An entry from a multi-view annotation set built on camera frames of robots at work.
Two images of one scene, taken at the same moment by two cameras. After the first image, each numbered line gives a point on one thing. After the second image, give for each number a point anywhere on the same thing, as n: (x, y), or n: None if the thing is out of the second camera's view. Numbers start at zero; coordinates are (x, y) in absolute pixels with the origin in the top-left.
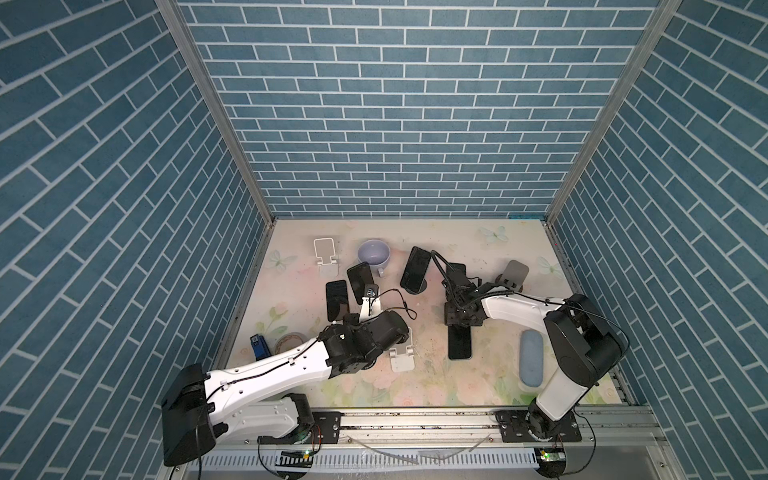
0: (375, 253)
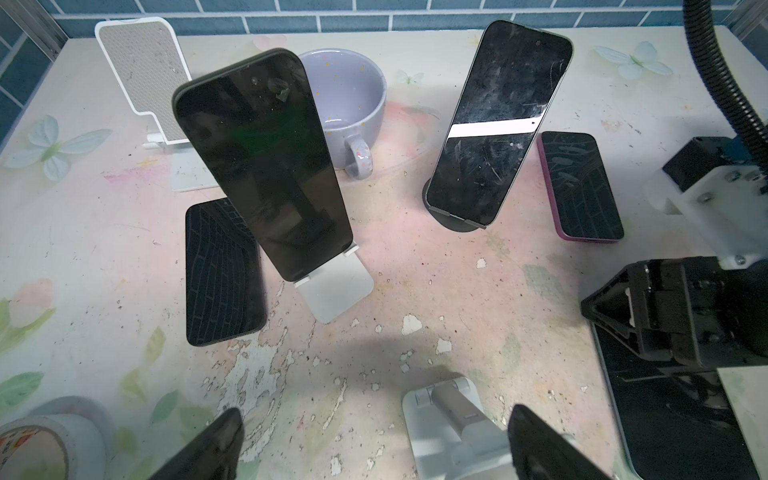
0: (350, 92)
